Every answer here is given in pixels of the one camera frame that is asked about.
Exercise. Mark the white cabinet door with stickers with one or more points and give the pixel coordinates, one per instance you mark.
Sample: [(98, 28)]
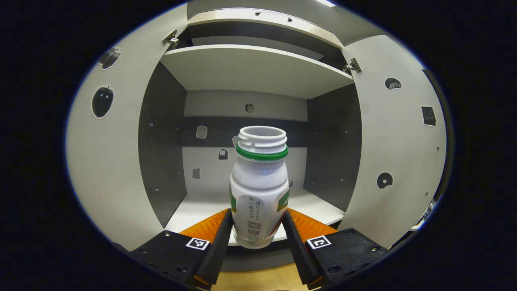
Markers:
[(117, 161)]

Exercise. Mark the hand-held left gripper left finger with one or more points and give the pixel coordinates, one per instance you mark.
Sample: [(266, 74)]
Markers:
[(220, 250)]

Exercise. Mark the white cabinet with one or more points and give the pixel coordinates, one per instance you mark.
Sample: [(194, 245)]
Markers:
[(250, 68)]

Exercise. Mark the wide ceiling light panel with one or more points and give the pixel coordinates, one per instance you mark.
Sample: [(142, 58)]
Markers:
[(325, 2)]

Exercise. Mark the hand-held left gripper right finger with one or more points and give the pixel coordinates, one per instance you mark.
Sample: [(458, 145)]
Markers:
[(299, 254)]

